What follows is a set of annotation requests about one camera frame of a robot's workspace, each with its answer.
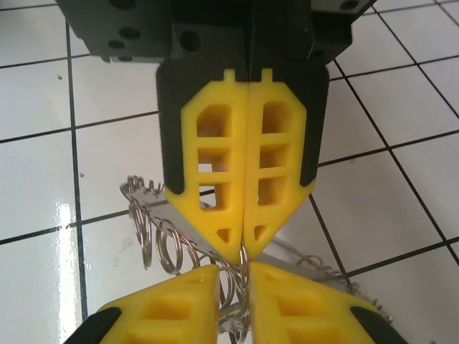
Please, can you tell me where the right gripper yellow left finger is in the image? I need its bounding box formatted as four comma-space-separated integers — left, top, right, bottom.
71, 264, 220, 344

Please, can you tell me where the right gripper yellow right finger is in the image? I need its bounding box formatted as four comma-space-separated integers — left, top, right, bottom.
249, 261, 408, 344

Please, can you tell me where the metal keyring plate with rings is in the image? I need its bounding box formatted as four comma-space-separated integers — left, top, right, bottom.
118, 173, 395, 344

